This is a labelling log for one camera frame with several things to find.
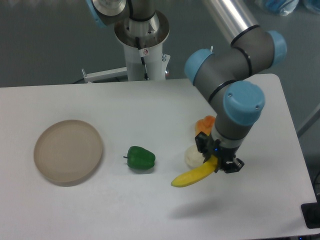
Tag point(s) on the white pear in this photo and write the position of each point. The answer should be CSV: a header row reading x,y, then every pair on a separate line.
x,y
193,158

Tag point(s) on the green bell pepper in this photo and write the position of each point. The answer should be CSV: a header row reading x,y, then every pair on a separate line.
x,y
139,158

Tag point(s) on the black box at edge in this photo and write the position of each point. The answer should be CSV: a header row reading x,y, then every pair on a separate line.
x,y
311,214

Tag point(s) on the white pedestal foot bar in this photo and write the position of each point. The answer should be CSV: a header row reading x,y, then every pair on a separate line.
x,y
105,75

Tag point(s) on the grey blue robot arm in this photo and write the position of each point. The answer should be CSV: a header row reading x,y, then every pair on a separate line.
x,y
222,80

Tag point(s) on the beige round plate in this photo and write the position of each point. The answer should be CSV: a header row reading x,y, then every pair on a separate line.
x,y
68,152

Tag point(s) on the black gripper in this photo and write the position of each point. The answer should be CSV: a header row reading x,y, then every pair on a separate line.
x,y
226,160

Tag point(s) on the blue plastic bag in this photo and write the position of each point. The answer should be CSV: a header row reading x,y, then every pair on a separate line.
x,y
277,7

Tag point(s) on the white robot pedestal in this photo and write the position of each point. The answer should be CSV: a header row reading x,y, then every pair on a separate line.
x,y
142,43

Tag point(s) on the yellow banana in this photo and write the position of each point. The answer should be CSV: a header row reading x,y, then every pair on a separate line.
x,y
197,174

